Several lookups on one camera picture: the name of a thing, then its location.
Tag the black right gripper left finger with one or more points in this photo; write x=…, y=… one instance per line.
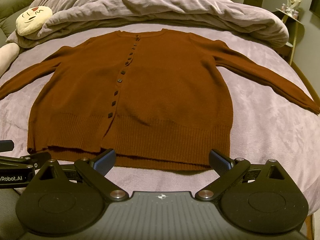
x=93, y=172

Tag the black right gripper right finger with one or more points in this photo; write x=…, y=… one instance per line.
x=230, y=172

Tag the lilac crumpled duvet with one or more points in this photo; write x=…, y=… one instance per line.
x=71, y=16

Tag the black wall television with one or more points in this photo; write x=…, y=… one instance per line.
x=315, y=7

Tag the pink plush toy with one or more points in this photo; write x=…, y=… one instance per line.
x=8, y=53

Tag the rust brown knit cardigan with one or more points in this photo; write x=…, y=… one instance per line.
x=156, y=98

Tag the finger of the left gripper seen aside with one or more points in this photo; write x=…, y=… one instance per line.
x=6, y=145

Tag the lilac bed sheet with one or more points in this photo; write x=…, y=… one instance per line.
x=265, y=124

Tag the green upholstered headboard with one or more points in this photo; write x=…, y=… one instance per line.
x=10, y=10

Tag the cream face plush pillow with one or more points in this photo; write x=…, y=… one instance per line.
x=32, y=20

